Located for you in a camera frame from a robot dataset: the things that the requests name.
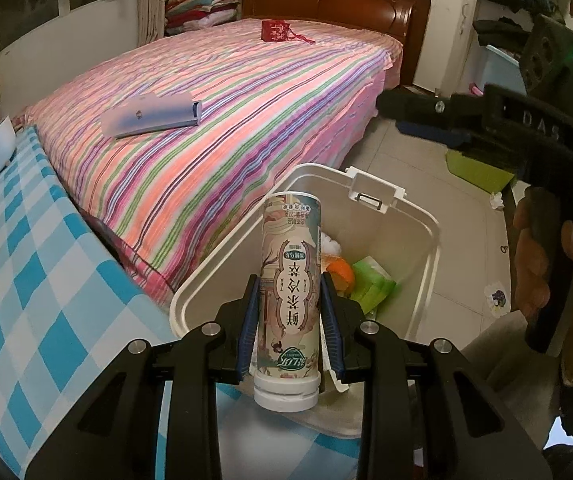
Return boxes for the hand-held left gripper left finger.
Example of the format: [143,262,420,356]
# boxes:
[25,274,262,480]

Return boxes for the white plastic bin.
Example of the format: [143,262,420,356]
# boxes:
[170,162,441,441]

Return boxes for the pale blue flat box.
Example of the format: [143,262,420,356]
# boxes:
[101,94,202,138]

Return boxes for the person's grey trousers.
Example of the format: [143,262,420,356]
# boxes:
[461,327,564,411]

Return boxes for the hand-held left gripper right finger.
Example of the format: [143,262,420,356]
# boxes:
[319,271,554,480]

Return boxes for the round floor sticker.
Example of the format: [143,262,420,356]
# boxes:
[486,285,509,316]

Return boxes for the person's right hand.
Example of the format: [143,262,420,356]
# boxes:
[513,187,573,317]

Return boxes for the red pouch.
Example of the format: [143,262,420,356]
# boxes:
[260,19,314,45]

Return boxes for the green plastic packet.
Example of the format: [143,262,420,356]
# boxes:
[351,256,398,313]

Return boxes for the beige narrow curtain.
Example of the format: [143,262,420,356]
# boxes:
[136,0,167,46]

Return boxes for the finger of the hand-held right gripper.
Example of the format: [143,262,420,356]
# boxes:
[376,87,489,147]

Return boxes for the orange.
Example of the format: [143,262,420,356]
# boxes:
[326,256,357,293]

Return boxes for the striped pink bedsheet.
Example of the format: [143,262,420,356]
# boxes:
[14,17,402,306]

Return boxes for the blue storage box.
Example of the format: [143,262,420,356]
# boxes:
[483,44,527,96]

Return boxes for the printed tea bottle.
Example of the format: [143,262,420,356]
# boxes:
[254,191,323,412]

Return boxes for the lime green mat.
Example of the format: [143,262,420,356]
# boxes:
[445,149,517,196]

